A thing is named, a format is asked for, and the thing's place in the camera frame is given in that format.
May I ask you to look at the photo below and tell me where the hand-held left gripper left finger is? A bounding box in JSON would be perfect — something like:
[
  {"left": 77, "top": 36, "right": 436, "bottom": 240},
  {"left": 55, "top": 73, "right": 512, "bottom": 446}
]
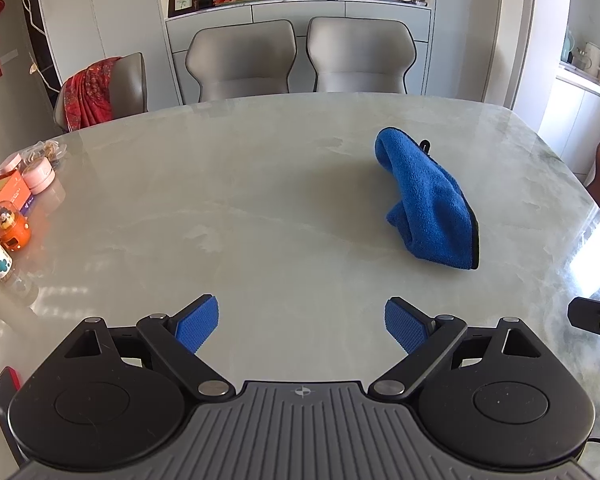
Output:
[{"left": 52, "top": 294, "right": 236, "bottom": 403}]

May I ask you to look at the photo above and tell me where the beige dining chair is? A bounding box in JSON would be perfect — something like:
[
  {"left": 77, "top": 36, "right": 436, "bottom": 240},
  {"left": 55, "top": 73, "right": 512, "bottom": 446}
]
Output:
[
  {"left": 306, "top": 16, "right": 417, "bottom": 95},
  {"left": 186, "top": 19, "right": 298, "bottom": 103}
]

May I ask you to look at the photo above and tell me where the white electric kettle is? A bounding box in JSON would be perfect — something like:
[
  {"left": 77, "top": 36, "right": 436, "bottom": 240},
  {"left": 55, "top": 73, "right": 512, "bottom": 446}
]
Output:
[{"left": 581, "top": 42, "right": 600, "bottom": 75}]

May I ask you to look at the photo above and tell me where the orange domed toy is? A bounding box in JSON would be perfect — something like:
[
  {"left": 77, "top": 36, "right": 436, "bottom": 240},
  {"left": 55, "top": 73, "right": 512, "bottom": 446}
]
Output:
[{"left": 0, "top": 200, "right": 32, "bottom": 253}]

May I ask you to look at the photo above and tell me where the beige chair with draped cloth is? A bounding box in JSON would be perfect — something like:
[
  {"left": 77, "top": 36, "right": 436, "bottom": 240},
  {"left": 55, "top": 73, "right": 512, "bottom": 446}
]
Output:
[{"left": 54, "top": 52, "right": 148, "bottom": 133}]

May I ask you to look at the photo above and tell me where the red patterned cloth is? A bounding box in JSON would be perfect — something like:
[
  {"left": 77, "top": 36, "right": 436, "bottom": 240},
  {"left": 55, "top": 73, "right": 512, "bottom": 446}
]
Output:
[{"left": 62, "top": 57, "right": 123, "bottom": 132}]

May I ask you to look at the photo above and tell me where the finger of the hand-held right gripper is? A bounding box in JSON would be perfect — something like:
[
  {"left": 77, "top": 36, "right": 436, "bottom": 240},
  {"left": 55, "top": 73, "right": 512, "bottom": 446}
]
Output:
[{"left": 567, "top": 297, "right": 600, "bottom": 369}]

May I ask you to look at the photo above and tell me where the blue towel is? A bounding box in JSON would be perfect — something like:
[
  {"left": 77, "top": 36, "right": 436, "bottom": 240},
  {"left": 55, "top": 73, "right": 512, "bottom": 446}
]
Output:
[{"left": 374, "top": 126, "right": 481, "bottom": 272}]

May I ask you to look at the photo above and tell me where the white branch decoration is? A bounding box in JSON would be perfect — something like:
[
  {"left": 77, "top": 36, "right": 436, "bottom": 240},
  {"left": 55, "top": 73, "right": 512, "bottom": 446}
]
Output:
[{"left": 19, "top": 0, "right": 62, "bottom": 95}]

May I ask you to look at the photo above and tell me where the orange box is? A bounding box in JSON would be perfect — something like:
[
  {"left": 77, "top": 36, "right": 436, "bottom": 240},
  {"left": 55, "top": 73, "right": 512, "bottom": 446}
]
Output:
[{"left": 0, "top": 170, "right": 32, "bottom": 242}]

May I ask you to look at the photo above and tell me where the white counter cabinet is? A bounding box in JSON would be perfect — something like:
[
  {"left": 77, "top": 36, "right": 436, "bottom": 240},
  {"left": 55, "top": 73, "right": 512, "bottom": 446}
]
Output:
[{"left": 536, "top": 66, "right": 600, "bottom": 173}]

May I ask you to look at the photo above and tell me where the red phone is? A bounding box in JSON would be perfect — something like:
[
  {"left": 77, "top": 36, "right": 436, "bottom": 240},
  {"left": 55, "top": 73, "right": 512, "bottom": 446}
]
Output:
[{"left": 0, "top": 366, "right": 24, "bottom": 463}]

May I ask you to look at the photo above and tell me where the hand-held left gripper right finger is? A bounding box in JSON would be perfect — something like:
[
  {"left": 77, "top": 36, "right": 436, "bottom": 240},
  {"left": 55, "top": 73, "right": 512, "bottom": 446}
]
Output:
[{"left": 367, "top": 297, "right": 552, "bottom": 403}]

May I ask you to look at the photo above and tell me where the clear snack bag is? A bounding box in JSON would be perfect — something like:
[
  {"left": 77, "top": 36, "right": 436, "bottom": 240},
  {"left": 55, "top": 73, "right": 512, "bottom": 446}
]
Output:
[{"left": 22, "top": 140, "right": 67, "bottom": 167}]

